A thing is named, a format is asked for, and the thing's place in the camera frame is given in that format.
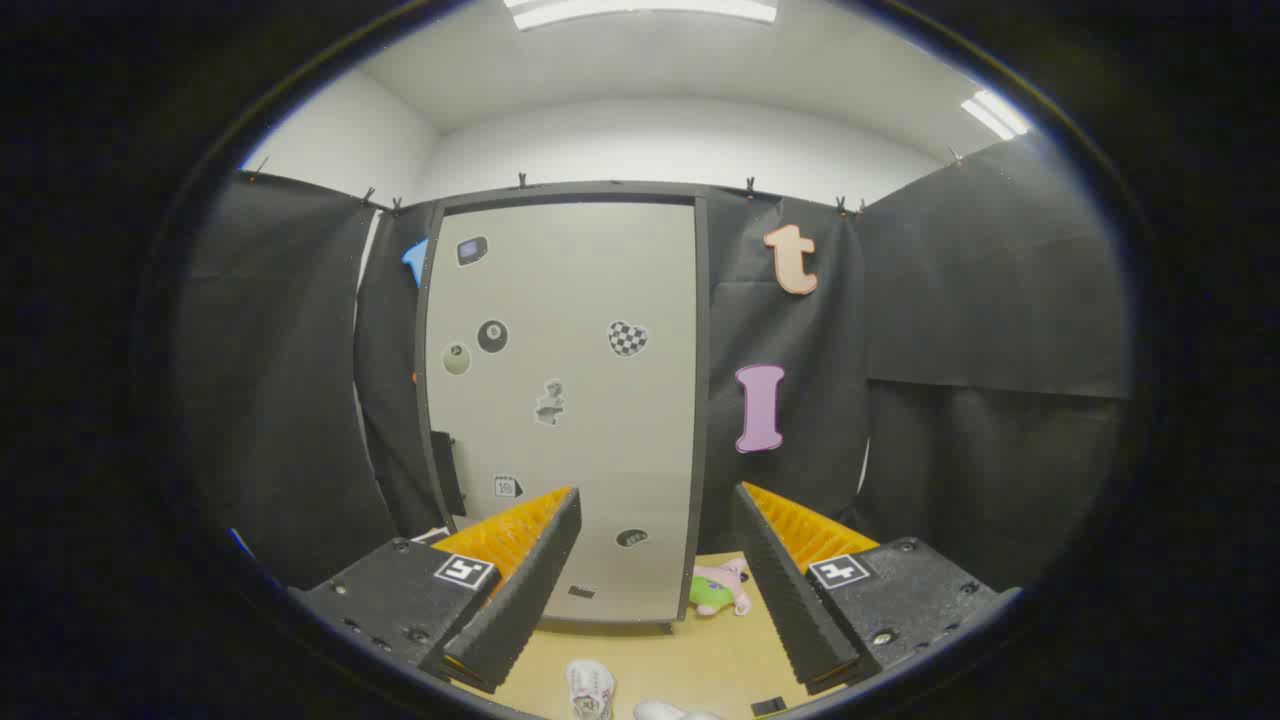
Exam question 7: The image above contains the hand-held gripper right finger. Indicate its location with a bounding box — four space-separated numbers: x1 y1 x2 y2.
733 482 1021 696

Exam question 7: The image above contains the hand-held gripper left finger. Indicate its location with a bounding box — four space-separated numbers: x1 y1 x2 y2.
290 487 583 694

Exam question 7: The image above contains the white shoe with red logo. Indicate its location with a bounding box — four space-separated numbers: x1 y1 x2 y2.
566 659 616 720

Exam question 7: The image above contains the light grey shoe cabinet door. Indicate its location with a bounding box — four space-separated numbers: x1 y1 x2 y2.
425 203 698 623

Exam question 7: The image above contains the dark grey shoe cabinet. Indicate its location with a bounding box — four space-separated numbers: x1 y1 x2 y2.
415 182 713 634

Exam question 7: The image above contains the pink and green plush toy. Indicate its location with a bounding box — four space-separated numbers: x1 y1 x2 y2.
689 558 753 617

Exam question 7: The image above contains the black backdrop cloth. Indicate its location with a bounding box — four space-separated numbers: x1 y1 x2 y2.
180 135 1133 593

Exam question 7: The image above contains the small ceiling light panel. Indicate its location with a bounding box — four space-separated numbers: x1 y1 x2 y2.
960 90 1031 141

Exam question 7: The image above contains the long ceiling light panel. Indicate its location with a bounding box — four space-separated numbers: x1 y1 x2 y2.
505 0 779 31

